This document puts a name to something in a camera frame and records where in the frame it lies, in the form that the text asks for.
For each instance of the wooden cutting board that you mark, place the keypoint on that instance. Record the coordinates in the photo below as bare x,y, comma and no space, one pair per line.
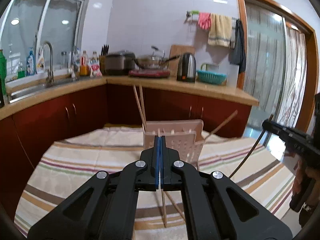
175,51

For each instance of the red induction cooker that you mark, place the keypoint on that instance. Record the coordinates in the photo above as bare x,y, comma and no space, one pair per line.
150,73

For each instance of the blue dish soap bottle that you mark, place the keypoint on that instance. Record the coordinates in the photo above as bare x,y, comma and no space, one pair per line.
30,65

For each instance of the beige kitchen countertop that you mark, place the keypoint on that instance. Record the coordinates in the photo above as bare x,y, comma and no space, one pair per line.
200,90

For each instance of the patterned curtain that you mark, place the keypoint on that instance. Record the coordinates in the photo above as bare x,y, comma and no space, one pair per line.
295,80

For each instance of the thin wooden chopstick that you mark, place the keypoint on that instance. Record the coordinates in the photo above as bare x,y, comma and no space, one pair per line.
249,152
175,205

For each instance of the striped tablecloth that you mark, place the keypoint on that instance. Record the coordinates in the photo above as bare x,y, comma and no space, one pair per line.
82,160

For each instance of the sliding aluminium window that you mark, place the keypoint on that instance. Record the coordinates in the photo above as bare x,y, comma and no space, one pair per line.
57,30

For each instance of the white plastic board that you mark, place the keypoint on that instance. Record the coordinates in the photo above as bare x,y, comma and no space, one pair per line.
232,76

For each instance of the tall chrome faucet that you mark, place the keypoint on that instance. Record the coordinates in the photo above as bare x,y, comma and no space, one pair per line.
50,75

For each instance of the green plastic scoop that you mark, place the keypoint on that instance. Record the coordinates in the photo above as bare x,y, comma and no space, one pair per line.
203,67

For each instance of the metal towel rail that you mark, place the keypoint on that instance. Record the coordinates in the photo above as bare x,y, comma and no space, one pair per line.
234,18

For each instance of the green thermos flask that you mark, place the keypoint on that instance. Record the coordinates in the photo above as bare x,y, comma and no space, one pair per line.
2,70

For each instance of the clear jar with black lid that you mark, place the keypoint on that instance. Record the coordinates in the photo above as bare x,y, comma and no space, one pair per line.
64,60

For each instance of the red-brown kitchen cabinets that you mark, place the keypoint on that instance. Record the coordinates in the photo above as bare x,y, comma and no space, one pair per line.
82,115

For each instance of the green rail hook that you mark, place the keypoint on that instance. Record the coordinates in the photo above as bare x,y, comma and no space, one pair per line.
194,12

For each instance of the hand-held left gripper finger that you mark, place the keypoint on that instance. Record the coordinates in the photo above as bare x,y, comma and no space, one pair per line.
157,160
162,160

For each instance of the steel electric kettle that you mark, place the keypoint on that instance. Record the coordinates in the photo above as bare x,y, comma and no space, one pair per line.
186,67

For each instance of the knife block with black knives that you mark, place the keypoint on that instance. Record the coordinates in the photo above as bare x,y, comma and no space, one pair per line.
102,62

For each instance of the white spray bottle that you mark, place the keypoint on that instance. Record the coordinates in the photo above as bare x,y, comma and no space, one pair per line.
40,63

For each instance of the pink perforated plastic chopstick holder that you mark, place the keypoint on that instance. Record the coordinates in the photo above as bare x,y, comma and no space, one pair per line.
185,127

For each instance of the stainless steel sink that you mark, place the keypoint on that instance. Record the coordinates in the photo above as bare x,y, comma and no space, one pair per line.
30,90

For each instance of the yellow towel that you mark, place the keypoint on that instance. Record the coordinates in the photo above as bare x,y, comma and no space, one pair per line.
220,30

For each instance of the teal plastic colander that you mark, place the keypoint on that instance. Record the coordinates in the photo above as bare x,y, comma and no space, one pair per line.
211,77

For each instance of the oil bottle with red label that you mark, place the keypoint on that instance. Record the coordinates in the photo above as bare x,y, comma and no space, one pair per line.
84,66

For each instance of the person's right hand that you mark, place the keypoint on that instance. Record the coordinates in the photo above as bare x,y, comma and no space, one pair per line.
315,185

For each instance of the dark grey cloth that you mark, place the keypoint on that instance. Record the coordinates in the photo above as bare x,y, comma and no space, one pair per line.
238,50

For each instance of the clear plastic bottle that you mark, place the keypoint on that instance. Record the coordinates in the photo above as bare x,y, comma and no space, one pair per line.
94,57

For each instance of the wooden framed sliding glass door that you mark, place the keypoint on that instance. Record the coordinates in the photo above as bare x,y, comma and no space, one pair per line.
265,55

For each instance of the small green soap bottle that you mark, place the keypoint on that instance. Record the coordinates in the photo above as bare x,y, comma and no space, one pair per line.
21,73

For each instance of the small chrome faucet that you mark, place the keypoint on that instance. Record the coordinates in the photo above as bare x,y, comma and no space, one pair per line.
73,73

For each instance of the pink snack bag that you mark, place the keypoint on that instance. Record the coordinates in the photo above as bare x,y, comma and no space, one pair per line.
95,70

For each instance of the pink rubber glove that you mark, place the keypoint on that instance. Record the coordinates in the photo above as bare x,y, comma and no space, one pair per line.
204,21

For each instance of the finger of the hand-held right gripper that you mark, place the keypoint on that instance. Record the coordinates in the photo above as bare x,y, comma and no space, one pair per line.
275,128

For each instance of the grey rice cooker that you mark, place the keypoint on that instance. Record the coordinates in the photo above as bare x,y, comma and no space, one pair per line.
118,63

